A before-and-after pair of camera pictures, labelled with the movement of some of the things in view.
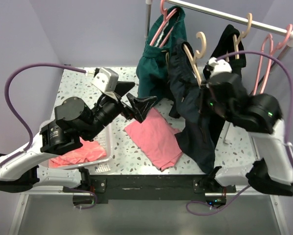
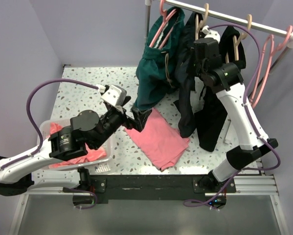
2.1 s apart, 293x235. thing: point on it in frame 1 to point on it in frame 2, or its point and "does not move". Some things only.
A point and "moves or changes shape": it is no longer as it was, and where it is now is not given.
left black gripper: x=141 y=106 to x=140 y=117
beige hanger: x=203 y=37 to x=198 y=25
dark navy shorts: x=185 y=88 moves or changes shape
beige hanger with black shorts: x=243 y=36 does not move
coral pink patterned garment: x=89 y=152 does not move
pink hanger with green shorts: x=166 y=17 does not move
